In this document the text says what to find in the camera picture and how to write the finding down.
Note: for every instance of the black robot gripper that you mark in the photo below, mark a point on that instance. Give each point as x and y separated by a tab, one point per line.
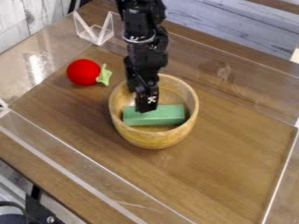
147	57

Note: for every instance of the brown wooden bowl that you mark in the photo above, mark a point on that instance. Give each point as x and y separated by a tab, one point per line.
162	128

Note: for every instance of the green rectangular block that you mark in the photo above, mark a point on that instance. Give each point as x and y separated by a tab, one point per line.
166	115

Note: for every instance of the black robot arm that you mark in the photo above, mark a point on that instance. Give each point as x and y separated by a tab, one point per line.
142	17

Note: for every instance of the red toy tomato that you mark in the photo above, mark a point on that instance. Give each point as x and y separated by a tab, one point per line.
85	72

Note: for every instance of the black table clamp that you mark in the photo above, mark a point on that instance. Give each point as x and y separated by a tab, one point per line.
22	208

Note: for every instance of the clear acrylic corner bracket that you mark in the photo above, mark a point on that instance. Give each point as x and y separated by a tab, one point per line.
97	34

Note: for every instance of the clear acrylic tray wall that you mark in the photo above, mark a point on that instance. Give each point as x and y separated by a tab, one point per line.
230	174

